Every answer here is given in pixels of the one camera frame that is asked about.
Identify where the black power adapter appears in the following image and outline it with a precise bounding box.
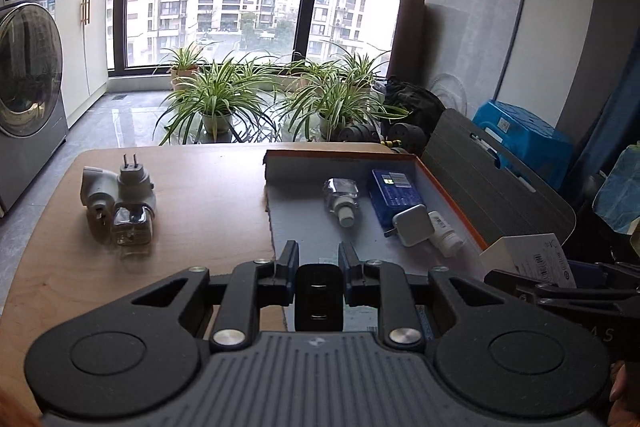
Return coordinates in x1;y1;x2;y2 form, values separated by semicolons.
294;263;344;333

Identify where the white USB charger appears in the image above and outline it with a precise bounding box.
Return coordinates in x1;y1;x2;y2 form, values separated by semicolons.
384;204;435;247

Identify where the white product box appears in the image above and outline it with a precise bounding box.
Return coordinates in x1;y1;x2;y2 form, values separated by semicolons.
480;233;576;288

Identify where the white medicine bottle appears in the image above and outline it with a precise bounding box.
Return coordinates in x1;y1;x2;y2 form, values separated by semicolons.
428;210;464;258

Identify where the blue tin box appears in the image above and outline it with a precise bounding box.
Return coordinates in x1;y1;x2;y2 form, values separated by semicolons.
367;169;423;230

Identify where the clear glass refill bottle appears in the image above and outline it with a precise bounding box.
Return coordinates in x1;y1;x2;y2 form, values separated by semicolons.
323;178;359;229

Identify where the white plug-in with bottle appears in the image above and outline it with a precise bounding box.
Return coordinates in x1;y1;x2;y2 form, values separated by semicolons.
111;154;156;247

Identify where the white plug-in heater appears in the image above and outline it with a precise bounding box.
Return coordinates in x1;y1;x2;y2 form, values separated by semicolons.
80;166;118;244

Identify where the teal bandage box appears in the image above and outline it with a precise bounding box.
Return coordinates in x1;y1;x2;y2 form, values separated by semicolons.
343;305;378;333

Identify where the red blue playing cards box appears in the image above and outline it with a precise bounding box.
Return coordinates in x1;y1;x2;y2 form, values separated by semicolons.
416;305;435;341

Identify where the person's right hand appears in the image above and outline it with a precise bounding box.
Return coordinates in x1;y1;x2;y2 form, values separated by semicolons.
608;361;639;426

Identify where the orange-edged cardboard tray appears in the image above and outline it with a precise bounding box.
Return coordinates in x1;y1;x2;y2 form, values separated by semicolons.
264;150;486;280

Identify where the black dumbbell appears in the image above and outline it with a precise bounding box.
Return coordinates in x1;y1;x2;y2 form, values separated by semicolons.
337;122;427;155

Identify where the blue plastic stool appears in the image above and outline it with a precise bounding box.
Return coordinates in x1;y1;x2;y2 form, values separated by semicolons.
473;101;574;190

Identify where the black bag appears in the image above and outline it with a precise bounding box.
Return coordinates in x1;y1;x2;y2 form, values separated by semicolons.
381;76;445;138

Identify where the spider plant centre pot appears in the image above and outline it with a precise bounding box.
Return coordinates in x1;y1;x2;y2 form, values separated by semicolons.
155;57;279;145

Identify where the spider plant pot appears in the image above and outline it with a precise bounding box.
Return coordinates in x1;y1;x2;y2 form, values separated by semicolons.
155;57;279;145
274;46;410;141
160;41;208;91

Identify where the spider plant right pot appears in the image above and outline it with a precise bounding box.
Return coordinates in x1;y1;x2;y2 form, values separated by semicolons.
274;46;410;141

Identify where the white round fan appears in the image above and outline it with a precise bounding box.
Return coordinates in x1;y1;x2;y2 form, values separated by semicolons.
427;72;468;116

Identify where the brown rolled mat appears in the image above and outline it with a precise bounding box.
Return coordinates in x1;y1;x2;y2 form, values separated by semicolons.
387;0;425;83

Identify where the spider plant left pot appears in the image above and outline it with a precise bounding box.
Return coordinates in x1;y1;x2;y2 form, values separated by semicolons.
160;41;208;91

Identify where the grey washing machine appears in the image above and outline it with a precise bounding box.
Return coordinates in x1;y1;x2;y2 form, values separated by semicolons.
0;0;68;215

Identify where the white cabinet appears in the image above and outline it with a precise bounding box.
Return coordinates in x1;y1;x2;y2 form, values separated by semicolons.
54;0;108;127

